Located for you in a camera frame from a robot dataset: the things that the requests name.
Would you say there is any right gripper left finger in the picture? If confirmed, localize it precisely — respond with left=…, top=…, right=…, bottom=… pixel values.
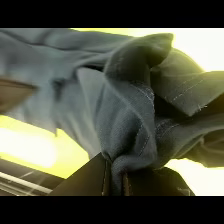
left=49, top=152, right=112, bottom=197

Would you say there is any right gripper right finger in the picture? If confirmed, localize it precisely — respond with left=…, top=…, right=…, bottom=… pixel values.
left=122, top=166, right=196, bottom=197

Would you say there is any blue shirt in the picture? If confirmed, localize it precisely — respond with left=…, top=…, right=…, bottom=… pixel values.
left=0, top=28, right=224, bottom=197

